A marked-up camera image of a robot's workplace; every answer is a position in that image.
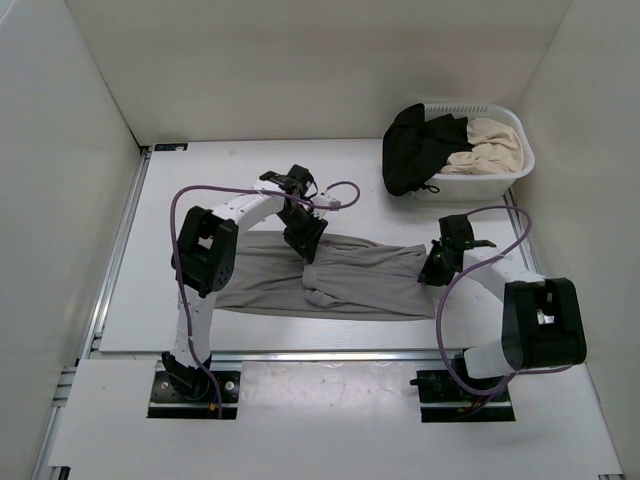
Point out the black trousers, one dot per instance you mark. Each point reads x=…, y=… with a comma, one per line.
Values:
x=415, y=149

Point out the beige trousers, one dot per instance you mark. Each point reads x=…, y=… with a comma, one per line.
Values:
x=496, y=149

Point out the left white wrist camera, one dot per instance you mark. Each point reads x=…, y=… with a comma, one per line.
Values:
x=327, y=200

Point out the white laundry basket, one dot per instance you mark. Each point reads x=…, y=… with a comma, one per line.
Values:
x=470, y=188

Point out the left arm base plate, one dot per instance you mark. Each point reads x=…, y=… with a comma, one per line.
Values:
x=165, y=402

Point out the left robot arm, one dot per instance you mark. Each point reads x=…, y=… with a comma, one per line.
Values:
x=203, y=257

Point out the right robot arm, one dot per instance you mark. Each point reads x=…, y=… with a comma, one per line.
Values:
x=541, y=328

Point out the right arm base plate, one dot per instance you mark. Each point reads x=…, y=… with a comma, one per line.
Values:
x=443, y=401

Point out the black label sticker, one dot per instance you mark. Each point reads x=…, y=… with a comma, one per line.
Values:
x=170, y=147

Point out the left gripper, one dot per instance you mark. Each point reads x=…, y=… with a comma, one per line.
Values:
x=306, y=242

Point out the grey trousers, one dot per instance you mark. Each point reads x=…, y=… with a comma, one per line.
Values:
x=350, y=279

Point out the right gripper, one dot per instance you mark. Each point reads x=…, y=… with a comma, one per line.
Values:
x=428, y=275

